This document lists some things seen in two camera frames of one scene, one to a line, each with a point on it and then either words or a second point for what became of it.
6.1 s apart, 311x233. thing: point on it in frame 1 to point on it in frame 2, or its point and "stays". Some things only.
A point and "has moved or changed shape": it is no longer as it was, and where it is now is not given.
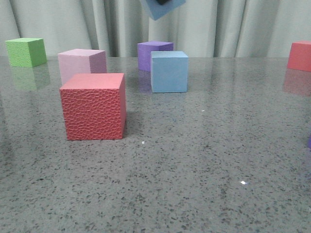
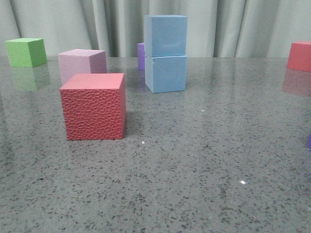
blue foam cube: x=158 y=10 to x=165 y=35
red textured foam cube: x=95 y=106 stays
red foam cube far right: x=300 y=56 stays
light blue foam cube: x=169 y=71 has moved or changed shape
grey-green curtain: x=202 y=28 stays
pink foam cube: x=81 y=61 stays
